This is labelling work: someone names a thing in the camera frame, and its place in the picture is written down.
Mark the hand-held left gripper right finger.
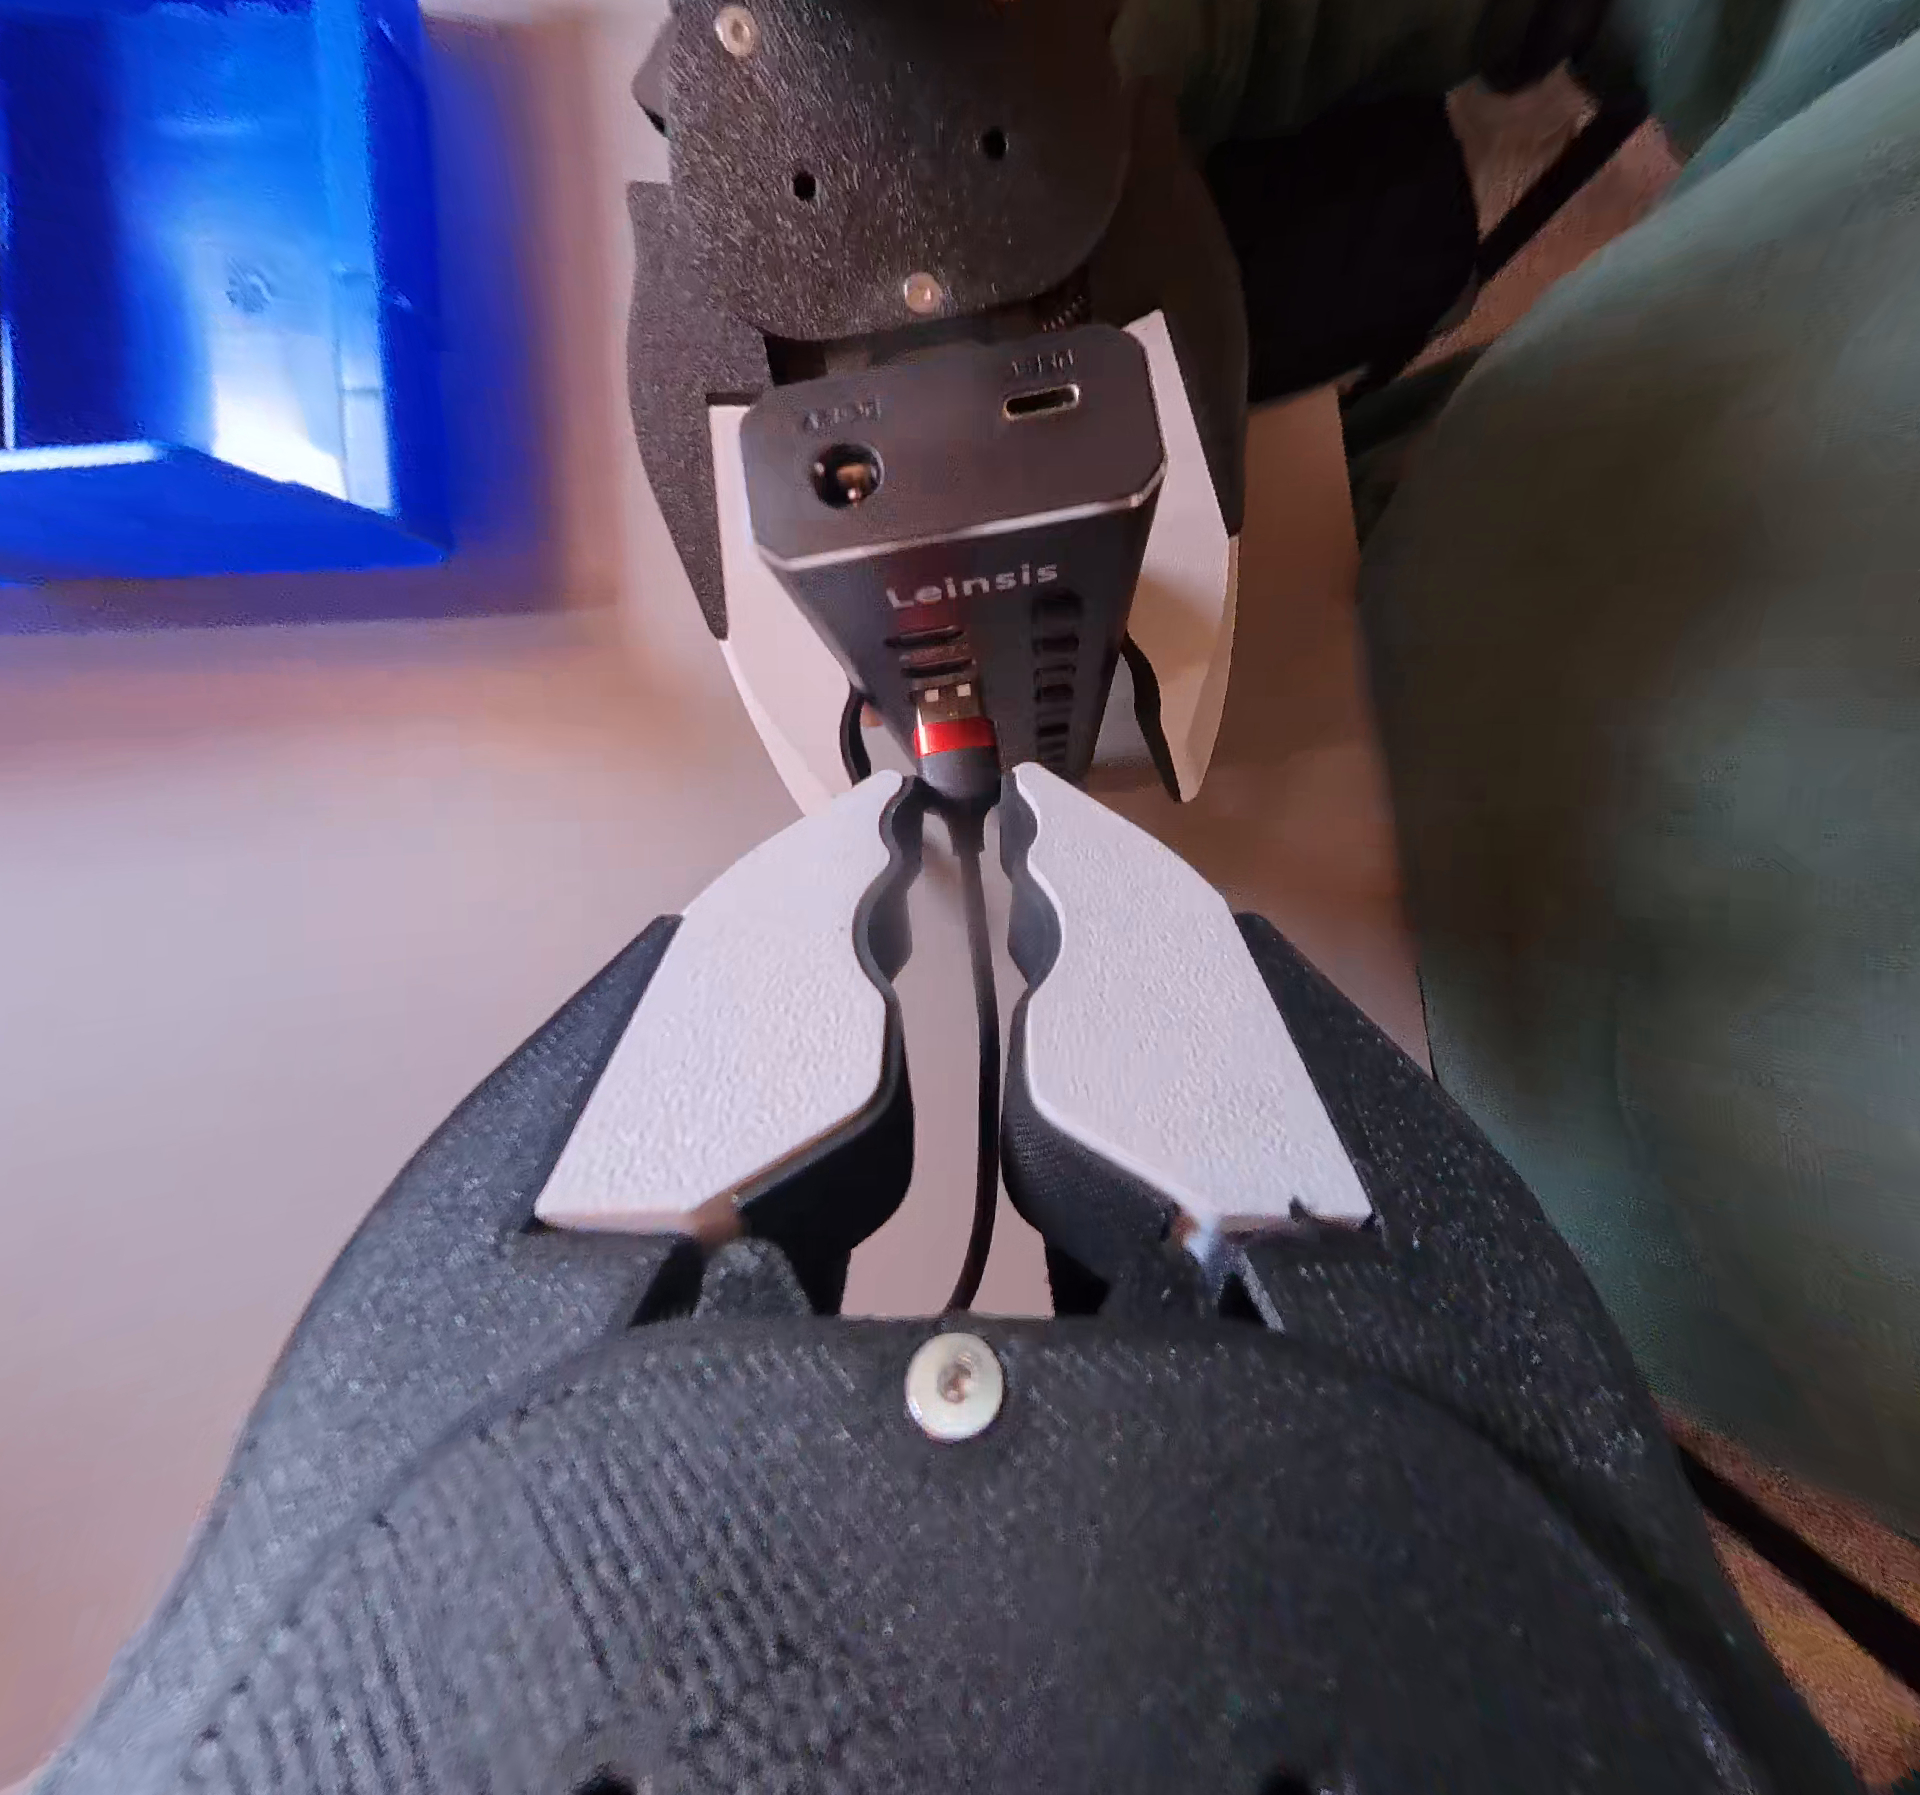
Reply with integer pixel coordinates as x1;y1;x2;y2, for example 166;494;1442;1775
995;764;1378;1329

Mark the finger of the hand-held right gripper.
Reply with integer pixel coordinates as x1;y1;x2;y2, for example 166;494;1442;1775
1089;311;1243;804
705;391;879;807

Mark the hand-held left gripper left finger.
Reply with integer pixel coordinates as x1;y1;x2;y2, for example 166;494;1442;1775
533;768;919;1325

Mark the red black USB cable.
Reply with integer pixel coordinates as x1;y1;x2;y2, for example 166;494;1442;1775
842;676;1004;1322

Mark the black USB hub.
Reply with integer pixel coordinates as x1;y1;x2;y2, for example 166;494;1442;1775
739;324;1168;777

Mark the blue plastic bin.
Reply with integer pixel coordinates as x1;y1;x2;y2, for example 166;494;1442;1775
0;0;457;590

